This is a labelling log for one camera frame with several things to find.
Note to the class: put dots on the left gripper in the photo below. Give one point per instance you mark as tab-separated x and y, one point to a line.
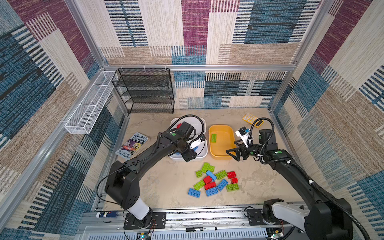
188	156

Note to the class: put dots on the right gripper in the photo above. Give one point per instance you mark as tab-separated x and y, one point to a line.
237	150

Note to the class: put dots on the small green square brick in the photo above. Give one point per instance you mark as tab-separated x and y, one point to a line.
199	174

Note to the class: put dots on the green diagonal long brick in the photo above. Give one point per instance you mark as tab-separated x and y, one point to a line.
199	185

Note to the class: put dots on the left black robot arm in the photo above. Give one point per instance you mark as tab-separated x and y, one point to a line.
123	181

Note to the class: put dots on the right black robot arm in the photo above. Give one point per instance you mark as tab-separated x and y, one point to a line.
323	218

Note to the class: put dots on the near white plastic bin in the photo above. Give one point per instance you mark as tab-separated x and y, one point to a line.
201	150

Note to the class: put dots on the white plastic bin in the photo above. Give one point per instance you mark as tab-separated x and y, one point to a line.
201	150
194	122

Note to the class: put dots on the green brick top tall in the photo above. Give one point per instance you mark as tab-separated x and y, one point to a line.
205	167

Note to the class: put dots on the yellow plastic bin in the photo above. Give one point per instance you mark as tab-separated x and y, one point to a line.
225	141

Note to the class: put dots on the light blue centre brick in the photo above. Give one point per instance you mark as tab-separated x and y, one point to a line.
210	174

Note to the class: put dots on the far white plastic bin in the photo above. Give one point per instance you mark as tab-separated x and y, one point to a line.
194	122

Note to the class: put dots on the red centre square brick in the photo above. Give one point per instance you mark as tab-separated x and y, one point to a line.
207	180

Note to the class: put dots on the yellow calculator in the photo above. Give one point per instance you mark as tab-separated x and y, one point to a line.
249	118

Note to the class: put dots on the blue diagonal brick right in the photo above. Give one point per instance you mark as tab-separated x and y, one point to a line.
222	185

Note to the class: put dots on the red long centre brick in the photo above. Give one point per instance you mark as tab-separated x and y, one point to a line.
210	185

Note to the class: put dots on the colourful paperback book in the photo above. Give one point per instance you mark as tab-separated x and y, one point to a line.
131	146

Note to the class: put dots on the blue white marker pen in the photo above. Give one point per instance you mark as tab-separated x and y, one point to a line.
108	214

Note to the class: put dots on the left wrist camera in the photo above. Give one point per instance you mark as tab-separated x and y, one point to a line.
195	144

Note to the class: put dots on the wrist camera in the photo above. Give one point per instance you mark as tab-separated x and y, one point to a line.
195	144
245	135

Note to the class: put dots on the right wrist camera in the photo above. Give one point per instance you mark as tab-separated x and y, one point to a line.
245	135

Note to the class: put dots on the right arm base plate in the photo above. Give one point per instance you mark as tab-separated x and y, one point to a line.
255	218

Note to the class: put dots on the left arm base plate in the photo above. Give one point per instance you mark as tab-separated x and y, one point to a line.
153	220

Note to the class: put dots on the black marker on rail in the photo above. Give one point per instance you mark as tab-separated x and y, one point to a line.
201	229

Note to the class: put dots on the black wire shelf rack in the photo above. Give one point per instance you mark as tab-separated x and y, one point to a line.
145	90

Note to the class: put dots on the white wire mesh basket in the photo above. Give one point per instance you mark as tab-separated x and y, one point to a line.
86	114

